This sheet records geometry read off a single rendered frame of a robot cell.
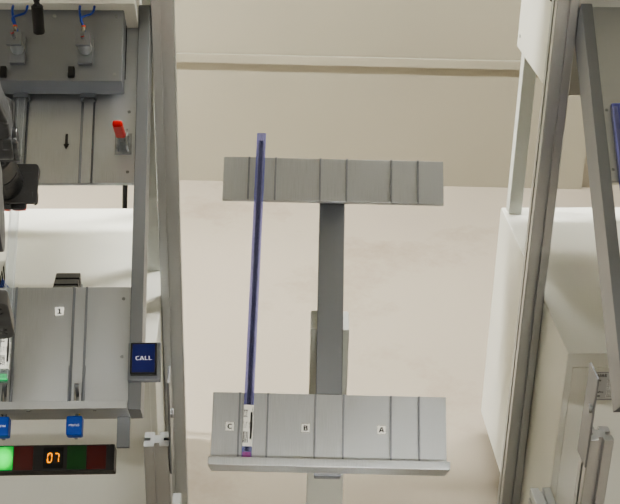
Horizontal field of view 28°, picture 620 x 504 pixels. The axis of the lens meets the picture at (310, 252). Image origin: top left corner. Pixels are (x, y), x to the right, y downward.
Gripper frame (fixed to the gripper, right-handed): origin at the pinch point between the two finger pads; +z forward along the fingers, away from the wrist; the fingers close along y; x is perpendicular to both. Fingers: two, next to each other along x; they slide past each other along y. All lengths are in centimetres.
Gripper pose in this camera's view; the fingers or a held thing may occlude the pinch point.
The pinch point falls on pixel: (14, 205)
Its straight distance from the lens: 206.7
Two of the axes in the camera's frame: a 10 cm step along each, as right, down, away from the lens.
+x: 0.2, 9.4, -3.4
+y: -10.0, 0.0, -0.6
